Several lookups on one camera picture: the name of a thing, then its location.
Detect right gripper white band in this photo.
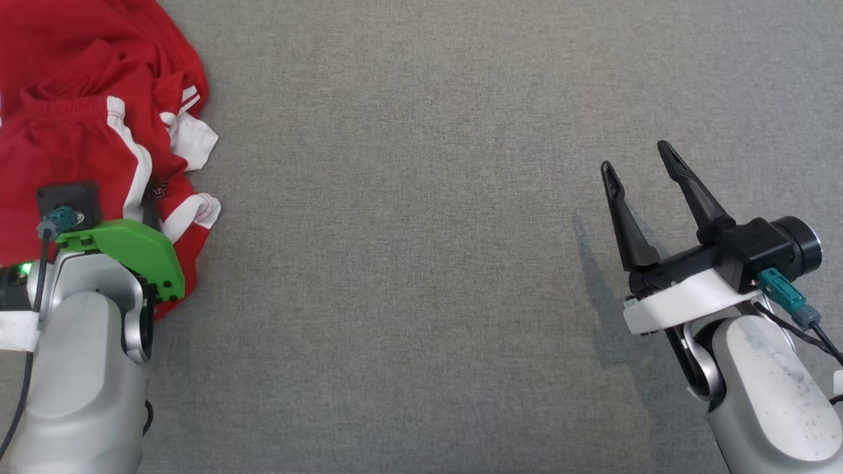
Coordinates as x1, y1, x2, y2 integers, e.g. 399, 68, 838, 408
601, 140, 778, 336

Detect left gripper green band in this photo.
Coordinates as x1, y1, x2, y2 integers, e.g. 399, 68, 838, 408
56, 196, 186, 302

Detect red shorts with white stripes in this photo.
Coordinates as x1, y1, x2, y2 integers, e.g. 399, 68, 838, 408
0, 92, 222, 323

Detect grey fabric sofa seat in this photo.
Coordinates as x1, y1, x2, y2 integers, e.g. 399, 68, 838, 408
0, 0, 843, 474

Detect left black cable teal plug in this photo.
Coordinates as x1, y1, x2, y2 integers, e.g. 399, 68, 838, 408
0, 206, 83, 461

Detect black cable teal plug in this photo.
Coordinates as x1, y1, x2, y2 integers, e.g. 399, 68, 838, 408
0, 206, 83, 461
751, 269, 843, 366

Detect right black cable teal plug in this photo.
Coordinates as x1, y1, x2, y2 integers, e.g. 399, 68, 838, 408
751, 269, 843, 366

